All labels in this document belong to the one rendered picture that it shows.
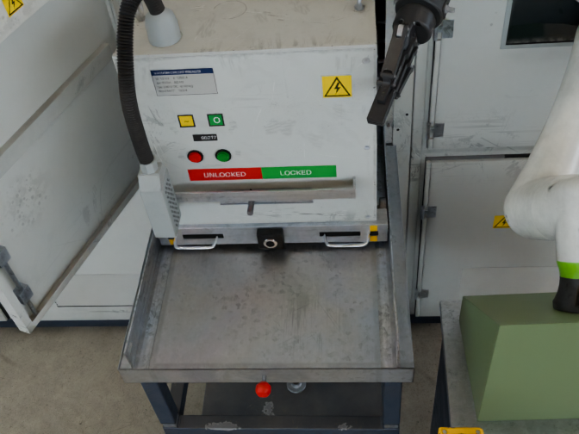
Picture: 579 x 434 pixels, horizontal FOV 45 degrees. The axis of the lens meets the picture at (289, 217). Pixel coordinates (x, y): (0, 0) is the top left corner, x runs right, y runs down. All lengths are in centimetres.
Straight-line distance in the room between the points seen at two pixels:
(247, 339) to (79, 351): 125
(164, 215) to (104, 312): 117
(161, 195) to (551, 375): 82
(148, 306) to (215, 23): 64
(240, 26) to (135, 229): 99
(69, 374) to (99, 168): 106
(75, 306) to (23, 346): 28
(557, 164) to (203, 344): 82
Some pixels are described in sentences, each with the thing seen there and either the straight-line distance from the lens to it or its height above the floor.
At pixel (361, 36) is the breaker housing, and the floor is 139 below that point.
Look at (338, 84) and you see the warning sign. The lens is 134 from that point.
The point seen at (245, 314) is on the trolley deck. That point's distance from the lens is 156.
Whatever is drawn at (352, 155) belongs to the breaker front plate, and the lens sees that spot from 145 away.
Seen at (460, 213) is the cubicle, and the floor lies 59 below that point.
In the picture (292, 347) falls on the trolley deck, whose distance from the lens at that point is 150.
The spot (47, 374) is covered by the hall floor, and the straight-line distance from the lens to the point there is 268.
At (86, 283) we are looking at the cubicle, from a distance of 248.
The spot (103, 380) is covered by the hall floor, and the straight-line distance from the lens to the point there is 258.
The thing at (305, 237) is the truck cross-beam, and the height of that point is 89.
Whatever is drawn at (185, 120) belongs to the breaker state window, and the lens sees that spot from 143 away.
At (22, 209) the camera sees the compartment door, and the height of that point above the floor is 108.
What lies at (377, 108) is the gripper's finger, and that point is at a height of 133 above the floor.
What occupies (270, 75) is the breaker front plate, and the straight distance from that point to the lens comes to 133.
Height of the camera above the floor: 211
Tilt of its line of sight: 47 degrees down
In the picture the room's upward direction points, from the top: 8 degrees counter-clockwise
